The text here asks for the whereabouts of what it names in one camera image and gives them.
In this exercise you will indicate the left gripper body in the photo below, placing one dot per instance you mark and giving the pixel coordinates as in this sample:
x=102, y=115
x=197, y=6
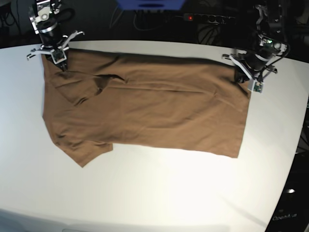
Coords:
x=254, y=63

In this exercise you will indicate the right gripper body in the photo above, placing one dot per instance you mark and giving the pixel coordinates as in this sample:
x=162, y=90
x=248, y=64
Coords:
x=52, y=38

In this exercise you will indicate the brown T-shirt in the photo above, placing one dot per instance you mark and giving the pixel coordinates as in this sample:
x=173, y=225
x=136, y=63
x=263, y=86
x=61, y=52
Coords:
x=104, y=99

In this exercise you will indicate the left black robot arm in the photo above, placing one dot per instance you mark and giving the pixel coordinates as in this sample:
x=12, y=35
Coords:
x=269, y=45

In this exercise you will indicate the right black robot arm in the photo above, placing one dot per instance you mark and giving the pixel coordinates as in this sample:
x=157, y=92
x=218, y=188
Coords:
x=43, y=15

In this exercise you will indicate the black power strip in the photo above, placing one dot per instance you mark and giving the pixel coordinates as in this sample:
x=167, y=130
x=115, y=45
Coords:
x=209, y=19

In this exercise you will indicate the blue box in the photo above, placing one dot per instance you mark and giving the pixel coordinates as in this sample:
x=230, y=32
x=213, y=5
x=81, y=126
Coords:
x=151, y=4

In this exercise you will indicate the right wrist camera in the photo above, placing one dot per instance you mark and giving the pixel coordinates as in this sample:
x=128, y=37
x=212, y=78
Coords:
x=58, y=56

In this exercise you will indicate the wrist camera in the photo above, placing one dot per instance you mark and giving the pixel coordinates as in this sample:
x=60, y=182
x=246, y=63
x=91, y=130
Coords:
x=255, y=86
x=58, y=56

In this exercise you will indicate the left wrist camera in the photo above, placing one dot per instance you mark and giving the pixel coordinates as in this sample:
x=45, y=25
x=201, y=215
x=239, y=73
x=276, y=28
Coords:
x=255, y=86

